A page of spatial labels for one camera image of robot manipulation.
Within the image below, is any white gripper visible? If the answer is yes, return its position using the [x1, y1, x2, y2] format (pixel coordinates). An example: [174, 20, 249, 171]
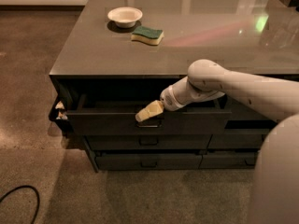
[135, 85, 183, 122]

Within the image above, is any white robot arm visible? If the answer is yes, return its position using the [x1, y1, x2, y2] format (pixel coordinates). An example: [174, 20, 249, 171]
[135, 60, 299, 224]

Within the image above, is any green and yellow sponge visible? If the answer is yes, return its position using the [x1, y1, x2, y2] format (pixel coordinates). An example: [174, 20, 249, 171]
[131, 26, 164, 46]

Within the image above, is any black bin with trash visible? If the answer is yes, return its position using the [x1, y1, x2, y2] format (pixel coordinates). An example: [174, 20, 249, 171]
[49, 97, 73, 133]

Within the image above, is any white paper bowl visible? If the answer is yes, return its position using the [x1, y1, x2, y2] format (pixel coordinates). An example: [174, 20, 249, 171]
[107, 7, 143, 28]

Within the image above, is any grey drawer cabinet frame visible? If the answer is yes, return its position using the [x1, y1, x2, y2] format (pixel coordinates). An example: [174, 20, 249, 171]
[50, 0, 299, 170]

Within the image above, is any black floor cable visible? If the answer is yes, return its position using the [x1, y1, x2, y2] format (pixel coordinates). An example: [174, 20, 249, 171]
[0, 185, 41, 224]

